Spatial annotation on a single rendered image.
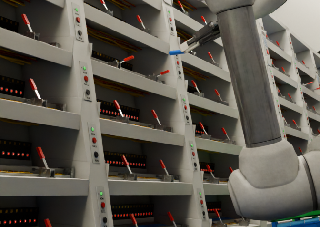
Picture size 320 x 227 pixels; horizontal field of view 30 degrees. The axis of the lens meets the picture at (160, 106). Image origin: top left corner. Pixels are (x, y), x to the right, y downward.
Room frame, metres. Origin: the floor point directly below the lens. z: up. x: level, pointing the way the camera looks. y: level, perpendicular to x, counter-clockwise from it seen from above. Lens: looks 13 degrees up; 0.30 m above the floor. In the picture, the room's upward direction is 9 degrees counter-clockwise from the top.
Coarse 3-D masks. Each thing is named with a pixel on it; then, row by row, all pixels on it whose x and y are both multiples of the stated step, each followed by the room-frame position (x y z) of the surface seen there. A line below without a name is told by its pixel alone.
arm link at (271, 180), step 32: (224, 0) 1.48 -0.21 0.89; (224, 32) 1.53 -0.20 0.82; (256, 32) 1.53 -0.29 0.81; (256, 64) 1.53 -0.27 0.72; (256, 96) 1.55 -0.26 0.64; (256, 128) 1.58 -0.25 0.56; (256, 160) 1.58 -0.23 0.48; (288, 160) 1.58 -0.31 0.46; (256, 192) 1.60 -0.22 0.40; (288, 192) 1.59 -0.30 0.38
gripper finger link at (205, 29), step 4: (208, 24) 2.08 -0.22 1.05; (204, 28) 2.09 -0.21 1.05; (208, 28) 2.09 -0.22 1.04; (212, 28) 2.08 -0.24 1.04; (196, 32) 2.12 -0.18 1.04; (200, 32) 2.11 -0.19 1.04; (204, 32) 2.10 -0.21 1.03; (196, 36) 2.12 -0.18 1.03; (200, 36) 2.11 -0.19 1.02; (196, 40) 2.13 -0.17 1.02
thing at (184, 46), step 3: (195, 42) 2.15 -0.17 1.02; (180, 45) 2.18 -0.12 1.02; (183, 45) 2.17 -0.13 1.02; (186, 45) 2.17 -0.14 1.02; (189, 45) 2.16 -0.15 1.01; (192, 45) 2.16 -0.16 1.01; (180, 48) 2.18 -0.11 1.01; (183, 48) 2.17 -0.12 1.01; (186, 48) 2.17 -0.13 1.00; (189, 48) 2.17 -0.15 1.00; (183, 51) 2.18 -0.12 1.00
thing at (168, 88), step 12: (96, 72) 1.83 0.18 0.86; (108, 72) 1.88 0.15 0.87; (120, 72) 1.95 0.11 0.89; (108, 84) 2.13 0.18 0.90; (120, 84) 2.16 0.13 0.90; (132, 84) 2.03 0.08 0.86; (144, 84) 2.10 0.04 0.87; (156, 84) 2.18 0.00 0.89; (168, 84) 2.34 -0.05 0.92; (144, 96) 2.36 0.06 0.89; (168, 96) 2.28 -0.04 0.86
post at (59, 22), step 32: (32, 0) 1.76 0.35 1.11; (64, 0) 1.71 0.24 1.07; (64, 32) 1.71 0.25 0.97; (32, 64) 1.77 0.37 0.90; (32, 96) 1.78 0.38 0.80; (64, 96) 1.73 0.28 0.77; (32, 128) 1.78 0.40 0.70; (64, 128) 1.73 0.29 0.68; (96, 128) 1.77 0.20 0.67; (32, 160) 1.79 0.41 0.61; (96, 192) 1.73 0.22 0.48; (64, 224) 1.75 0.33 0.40; (96, 224) 1.71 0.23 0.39
